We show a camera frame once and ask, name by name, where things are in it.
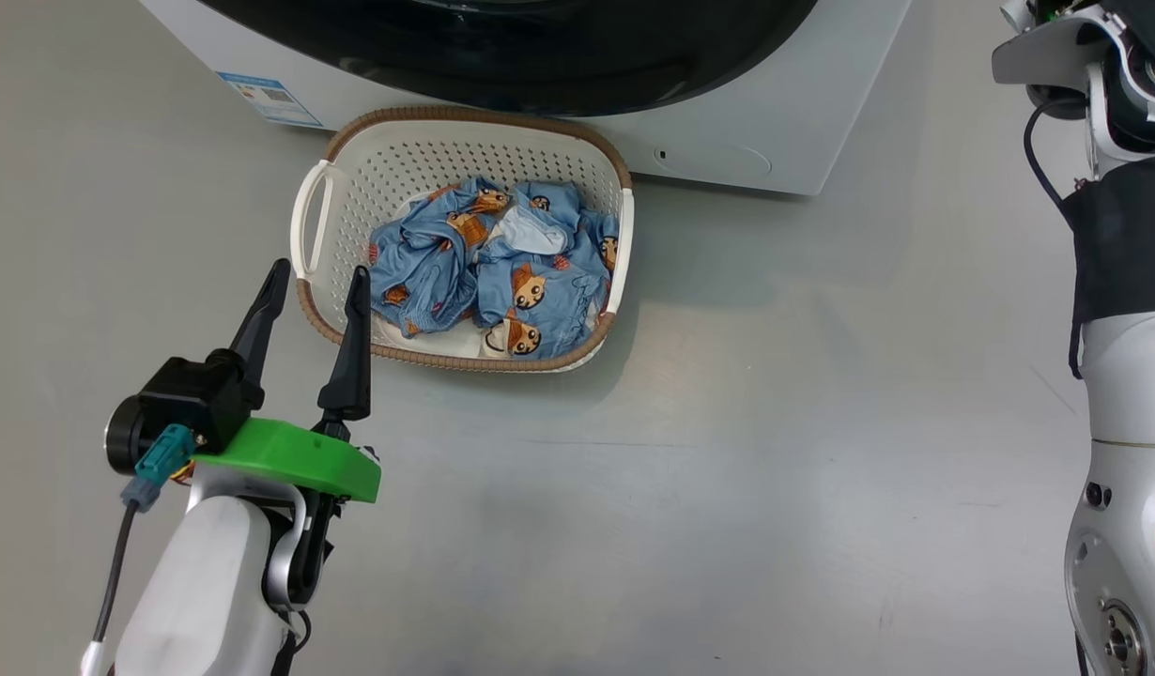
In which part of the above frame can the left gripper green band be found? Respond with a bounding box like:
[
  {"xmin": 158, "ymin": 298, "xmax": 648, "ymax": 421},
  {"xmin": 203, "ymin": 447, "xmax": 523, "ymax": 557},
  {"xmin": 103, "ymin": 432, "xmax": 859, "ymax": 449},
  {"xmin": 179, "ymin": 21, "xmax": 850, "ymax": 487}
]
[{"xmin": 192, "ymin": 258, "xmax": 383, "ymax": 611}]

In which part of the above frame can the blue cartoon print garment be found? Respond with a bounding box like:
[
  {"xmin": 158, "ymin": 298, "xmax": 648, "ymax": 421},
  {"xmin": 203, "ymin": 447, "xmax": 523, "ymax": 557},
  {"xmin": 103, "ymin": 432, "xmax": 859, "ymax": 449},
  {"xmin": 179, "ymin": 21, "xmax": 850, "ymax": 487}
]
[
  {"xmin": 472, "ymin": 180, "xmax": 622, "ymax": 360},
  {"xmin": 366, "ymin": 178, "xmax": 486, "ymax": 338}
]

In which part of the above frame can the dark round glass washer door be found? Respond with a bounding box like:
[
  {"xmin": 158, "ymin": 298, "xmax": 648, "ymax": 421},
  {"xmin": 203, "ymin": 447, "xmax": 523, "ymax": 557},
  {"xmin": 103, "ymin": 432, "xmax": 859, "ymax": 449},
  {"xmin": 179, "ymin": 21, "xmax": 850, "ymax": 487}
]
[{"xmin": 194, "ymin": 0, "xmax": 820, "ymax": 118}]

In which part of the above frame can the white basket with brown rim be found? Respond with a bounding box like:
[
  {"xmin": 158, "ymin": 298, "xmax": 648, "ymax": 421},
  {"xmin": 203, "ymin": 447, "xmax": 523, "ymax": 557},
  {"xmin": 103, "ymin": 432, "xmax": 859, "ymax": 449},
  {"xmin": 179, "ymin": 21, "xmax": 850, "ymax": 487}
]
[{"xmin": 290, "ymin": 105, "xmax": 636, "ymax": 374}]

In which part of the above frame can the white front-load washing machine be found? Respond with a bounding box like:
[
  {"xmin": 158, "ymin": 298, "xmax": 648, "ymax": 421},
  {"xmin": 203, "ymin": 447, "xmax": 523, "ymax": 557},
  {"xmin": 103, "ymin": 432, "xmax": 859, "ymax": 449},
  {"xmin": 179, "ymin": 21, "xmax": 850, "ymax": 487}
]
[{"xmin": 138, "ymin": 0, "xmax": 915, "ymax": 197}]

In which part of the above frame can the blue energy label sticker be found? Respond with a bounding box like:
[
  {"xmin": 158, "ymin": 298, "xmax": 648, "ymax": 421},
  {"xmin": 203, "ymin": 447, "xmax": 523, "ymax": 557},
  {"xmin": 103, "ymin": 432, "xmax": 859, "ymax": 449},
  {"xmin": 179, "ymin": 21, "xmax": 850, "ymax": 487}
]
[{"xmin": 215, "ymin": 71, "xmax": 323, "ymax": 129}]

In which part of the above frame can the left arm cable teal plug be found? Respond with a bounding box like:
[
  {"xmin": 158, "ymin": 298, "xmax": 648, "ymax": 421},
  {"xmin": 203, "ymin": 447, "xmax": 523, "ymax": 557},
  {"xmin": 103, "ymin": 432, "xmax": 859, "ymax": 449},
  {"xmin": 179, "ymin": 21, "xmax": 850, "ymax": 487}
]
[{"xmin": 78, "ymin": 424, "xmax": 197, "ymax": 676}]

